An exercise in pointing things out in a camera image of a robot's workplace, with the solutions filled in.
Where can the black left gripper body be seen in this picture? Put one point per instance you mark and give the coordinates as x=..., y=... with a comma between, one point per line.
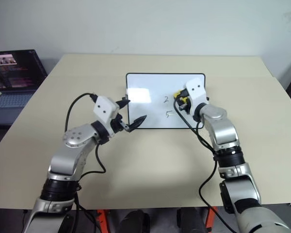
x=117, y=123

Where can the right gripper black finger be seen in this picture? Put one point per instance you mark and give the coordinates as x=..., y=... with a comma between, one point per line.
x=179, y=96
x=182, y=104

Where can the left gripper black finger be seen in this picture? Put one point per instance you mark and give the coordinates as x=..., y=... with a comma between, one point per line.
x=123, y=103
x=137, y=122

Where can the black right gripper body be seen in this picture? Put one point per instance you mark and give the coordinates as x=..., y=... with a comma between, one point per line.
x=188, y=105

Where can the yellow sponge eraser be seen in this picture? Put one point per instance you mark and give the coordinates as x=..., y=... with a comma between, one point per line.
x=177, y=92

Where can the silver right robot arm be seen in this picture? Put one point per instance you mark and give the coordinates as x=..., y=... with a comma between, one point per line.
x=228, y=136

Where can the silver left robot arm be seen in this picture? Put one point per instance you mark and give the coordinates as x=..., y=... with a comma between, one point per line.
x=68, y=155

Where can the black-framed tabletop whiteboard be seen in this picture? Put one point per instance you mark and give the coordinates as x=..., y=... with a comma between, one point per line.
x=155, y=106

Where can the orange stand leg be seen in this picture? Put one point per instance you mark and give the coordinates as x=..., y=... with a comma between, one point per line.
x=101, y=218
x=212, y=216

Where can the dark rounded shape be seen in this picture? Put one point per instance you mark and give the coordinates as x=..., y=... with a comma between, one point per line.
x=191, y=221
x=133, y=221

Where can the open grey laptop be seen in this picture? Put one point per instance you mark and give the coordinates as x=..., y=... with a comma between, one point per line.
x=14, y=72

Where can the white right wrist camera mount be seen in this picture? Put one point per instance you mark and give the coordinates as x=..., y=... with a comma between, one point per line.
x=196, y=93

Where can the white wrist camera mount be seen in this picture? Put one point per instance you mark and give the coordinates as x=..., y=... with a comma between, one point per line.
x=105, y=108
x=196, y=93

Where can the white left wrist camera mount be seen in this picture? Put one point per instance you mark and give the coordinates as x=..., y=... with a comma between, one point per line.
x=105, y=108

